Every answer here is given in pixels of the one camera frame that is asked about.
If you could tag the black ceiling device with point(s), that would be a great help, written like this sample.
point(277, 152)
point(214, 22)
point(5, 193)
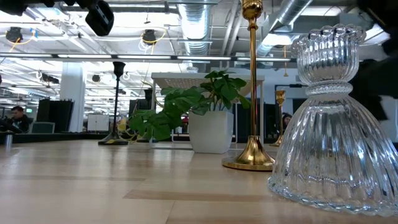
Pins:
point(14, 33)
point(149, 35)

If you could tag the white pillar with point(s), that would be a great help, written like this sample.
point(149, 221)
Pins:
point(73, 99)

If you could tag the silver ventilation duct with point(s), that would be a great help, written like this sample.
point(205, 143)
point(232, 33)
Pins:
point(286, 15)
point(196, 25)

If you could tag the black candlestick holder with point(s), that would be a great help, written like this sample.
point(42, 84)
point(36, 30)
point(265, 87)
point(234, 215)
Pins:
point(115, 102)

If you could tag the clear glass candle holder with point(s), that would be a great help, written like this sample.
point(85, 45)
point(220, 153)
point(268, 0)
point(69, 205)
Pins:
point(332, 155)

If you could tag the white perforated metal shelf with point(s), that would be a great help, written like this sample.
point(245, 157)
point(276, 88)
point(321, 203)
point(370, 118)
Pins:
point(186, 79)

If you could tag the black partition screen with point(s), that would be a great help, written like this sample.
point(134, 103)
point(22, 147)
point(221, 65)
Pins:
point(56, 115)

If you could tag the gold candlestick holder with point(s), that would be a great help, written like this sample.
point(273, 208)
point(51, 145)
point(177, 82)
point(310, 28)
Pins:
point(253, 155)
point(280, 97)

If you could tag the green chair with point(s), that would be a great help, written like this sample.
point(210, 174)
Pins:
point(43, 127)

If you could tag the white cabinet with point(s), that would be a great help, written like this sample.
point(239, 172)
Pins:
point(98, 123)

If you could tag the person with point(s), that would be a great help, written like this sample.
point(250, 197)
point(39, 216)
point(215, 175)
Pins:
point(286, 119)
point(18, 119)

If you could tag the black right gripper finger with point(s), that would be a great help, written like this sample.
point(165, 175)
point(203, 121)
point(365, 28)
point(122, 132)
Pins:
point(373, 81)

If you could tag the artificial green leafy plant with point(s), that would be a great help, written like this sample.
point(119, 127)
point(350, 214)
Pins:
point(177, 105)

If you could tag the white plant pot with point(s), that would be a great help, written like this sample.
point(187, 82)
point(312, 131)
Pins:
point(211, 133)

